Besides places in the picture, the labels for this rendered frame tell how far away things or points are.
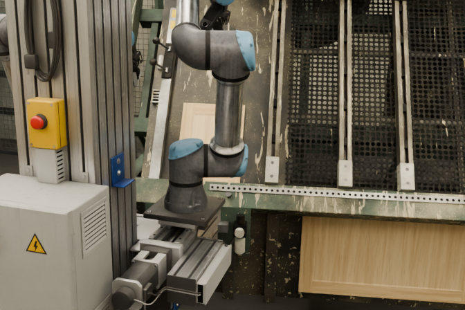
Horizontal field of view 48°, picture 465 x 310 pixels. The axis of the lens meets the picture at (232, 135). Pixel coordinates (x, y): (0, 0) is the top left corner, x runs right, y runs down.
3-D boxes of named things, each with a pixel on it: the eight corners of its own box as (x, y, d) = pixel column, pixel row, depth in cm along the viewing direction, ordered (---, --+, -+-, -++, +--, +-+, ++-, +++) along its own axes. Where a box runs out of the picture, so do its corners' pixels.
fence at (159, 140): (150, 180, 252) (148, 178, 248) (171, 12, 283) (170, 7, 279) (160, 180, 251) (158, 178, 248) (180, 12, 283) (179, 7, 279)
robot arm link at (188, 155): (169, 172, 184) (169, 135, 180) (207, 172, 185) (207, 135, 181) (167, 184, 172) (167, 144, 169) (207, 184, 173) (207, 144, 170)
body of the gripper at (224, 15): (228, 24, 205) (234, -3, 197) (219, 33, 199) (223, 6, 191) (212, 16, 207) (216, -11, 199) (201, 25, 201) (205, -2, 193)
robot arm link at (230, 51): (203, 162, 186) (205, 22, 152) (244, 162, 187) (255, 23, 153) (203, 185, 176) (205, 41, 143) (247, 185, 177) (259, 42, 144)
